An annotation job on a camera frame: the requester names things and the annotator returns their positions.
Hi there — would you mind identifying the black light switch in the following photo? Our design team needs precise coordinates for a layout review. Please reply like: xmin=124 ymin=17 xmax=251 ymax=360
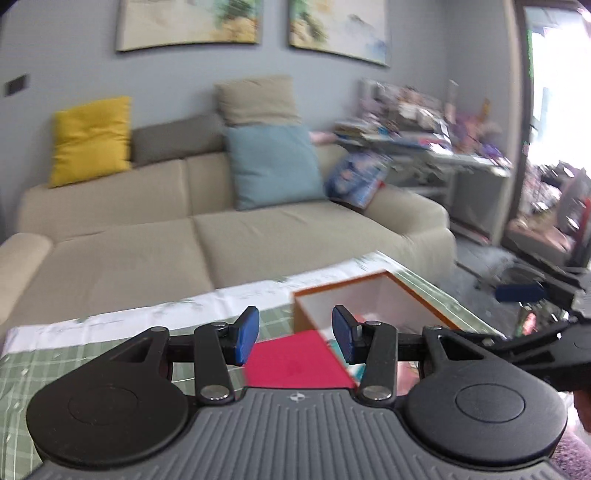
xmin=4 ymin=74 xmax=31 ymax=97

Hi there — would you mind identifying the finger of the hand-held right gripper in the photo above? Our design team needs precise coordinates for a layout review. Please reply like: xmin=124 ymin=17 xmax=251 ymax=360
xmin=455 ymin=318 xmax=578 ymax=370
xmin=495 ymin=281 xmax=591 ymax=308

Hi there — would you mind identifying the light blue pillow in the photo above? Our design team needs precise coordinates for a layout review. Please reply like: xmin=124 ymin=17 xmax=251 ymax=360
xmin=224 ymin=124 xmax=326 ymax=212

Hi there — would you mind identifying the green checked tablecloth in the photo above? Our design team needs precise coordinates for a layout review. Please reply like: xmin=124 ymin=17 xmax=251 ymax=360
xmin=0 ymin=251 xmax=509 ymax=467

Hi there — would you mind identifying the grey houndstooth pillow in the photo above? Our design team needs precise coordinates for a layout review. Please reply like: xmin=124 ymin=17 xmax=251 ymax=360
xmin=130 ymin=113 xmax=227 ymax=168

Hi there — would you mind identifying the orange cardboard box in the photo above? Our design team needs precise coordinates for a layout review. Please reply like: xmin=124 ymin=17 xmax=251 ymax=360
xmin=292 ymin=271 xmax=462 ymax=365

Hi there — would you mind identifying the beige sofa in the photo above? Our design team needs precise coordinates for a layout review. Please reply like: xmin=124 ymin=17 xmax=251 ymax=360
xmin=0 ymin=138 xmax=458 ymax=342

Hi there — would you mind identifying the yellow pillow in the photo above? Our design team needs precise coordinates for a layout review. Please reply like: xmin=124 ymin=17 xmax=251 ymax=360
xmin=48 ymin=96 xmax=133 ymax=189

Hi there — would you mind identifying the white desk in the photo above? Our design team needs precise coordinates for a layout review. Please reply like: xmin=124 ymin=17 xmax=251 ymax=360
xmin=337 ymin=138 xmax=513 ymax=245

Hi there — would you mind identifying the balcony door frame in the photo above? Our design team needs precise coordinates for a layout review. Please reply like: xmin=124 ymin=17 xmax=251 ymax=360
xmin=510 ymin=0 xmax=591 ymax=278

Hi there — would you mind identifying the purple plush toy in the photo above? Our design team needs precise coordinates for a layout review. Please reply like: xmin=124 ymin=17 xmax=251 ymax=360
xmin=455 ymin=111 xmax=502 ymax=153

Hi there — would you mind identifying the framed painting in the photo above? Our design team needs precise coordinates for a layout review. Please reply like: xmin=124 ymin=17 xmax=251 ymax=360
xmin=115 ymin=0 xmax=264 ymax=52
xmin=288 ymin=0 xmax=391 ymax=68

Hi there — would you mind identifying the beige pillow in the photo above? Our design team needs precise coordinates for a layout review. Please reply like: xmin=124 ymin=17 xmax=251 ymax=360
xmin=215 ymin=75 xmax=302 ymax=127

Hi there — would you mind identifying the red lidded box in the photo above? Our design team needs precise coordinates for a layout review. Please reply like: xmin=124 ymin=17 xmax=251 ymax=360
xmin=245 ymin=330 xmax=358 ymax=389

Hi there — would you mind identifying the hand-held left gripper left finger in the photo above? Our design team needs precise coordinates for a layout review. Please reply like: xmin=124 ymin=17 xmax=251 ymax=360
xmin=90 ymin=306 xmax=260 ymax=408

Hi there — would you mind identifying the pile of books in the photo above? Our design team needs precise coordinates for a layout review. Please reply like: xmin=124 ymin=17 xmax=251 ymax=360
xmin=332 ymin=117 xmax=393 ymax=139

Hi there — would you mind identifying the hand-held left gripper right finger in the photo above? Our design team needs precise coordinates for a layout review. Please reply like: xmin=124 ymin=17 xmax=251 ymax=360
xmin=331 ymin=305 xmax=509 ymax=408

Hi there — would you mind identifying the printed cartoon pillow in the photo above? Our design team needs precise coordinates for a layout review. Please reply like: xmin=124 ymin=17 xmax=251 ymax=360
xmin=323 ymin=150 xmax=393 ymax=208

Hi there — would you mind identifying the white desk shelf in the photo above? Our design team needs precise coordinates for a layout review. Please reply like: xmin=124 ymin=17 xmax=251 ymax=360
xmin=358 ymin=78 xmax=451 ymax=134

